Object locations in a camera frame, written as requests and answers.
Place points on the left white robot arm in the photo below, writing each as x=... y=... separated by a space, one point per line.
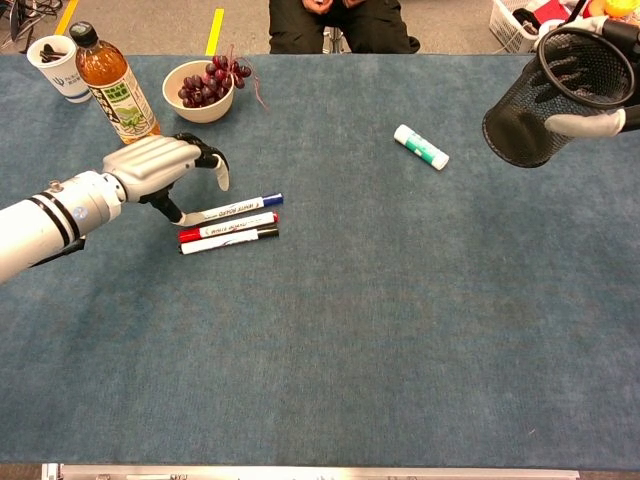
x=45 y=225

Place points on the seated person black trousers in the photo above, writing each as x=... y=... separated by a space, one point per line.
x=300 y=25

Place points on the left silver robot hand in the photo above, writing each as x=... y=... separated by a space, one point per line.
x=150 y=160

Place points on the red paper sheet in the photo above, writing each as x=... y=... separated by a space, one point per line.
x=550 y=9

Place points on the blue cap whiteboard marker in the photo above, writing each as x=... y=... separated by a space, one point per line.
x=240 y=206

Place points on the white plastic basket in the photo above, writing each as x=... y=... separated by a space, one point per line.
x=505 y=25

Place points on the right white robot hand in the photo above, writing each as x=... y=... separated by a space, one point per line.
x=585 y=124

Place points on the amber tea bottle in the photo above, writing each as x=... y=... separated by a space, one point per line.
x=115 y=90

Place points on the metal stool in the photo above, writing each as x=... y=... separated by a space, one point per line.
x=334 y=40

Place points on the blue felt table cover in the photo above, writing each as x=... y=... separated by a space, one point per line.
x=350 y=325

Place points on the white green glue stick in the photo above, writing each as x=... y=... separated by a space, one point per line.
x=420 y=146

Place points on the black cap whiteboard marker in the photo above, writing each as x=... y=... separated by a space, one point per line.
x=220 y=242

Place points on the cream bowl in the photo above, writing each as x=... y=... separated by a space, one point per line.
x=200 y=114

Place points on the red cap whiteboard marker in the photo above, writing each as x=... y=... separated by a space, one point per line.
x=225 y=227

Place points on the white paper cup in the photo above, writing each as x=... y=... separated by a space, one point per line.
x=67 y=80

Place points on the yellow floor tape strip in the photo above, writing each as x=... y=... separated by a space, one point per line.
x=215 y=30
x=67 y=15

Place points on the dark red grape bunch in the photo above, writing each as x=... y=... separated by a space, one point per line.
x=205 y=90

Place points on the black mesh pen holder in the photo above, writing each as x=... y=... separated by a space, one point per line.
x=525 y=140

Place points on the dark clips in cup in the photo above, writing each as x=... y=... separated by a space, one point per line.
x=50 y=51

